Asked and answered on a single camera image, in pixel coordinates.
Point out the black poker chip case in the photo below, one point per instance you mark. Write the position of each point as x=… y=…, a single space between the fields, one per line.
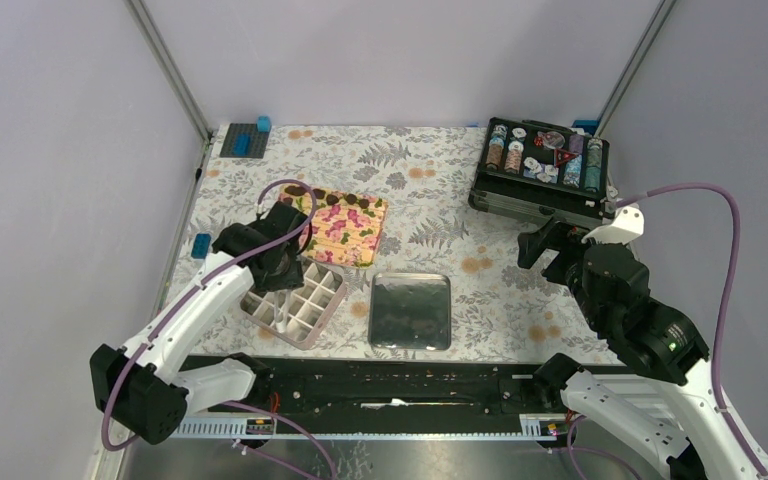
x=535 y=172

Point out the blue block behind case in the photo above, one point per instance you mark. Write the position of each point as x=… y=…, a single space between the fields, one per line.
x=589 y=126

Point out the pink divided chocolate box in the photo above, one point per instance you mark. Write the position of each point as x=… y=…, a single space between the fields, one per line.
x=313 y=305

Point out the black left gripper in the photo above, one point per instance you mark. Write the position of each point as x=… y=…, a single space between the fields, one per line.
x=291 y=279

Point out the grey lego baseplate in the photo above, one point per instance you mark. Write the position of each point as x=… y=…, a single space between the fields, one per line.
x=259 y=141

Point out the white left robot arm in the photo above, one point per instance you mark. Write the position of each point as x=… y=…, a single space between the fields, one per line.
x=143 y=384

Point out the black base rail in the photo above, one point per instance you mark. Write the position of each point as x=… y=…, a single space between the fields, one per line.
x=331 y=396

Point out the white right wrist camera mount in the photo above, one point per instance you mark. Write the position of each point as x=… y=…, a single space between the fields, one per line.
x=627 y=226

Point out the floral rectangular tray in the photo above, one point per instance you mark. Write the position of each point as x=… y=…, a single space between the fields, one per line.
x=341 y=234

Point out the silver metal tin lid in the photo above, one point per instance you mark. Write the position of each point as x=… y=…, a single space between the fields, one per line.
x=410 y=311

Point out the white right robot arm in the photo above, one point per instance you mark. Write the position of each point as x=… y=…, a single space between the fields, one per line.
x=657 y=342

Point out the blue lego brick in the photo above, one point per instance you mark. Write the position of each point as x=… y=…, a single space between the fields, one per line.
x=201 y=246
x=241 y=145
x=263 y=124

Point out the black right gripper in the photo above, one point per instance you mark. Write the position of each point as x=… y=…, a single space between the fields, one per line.
x=554 y=233

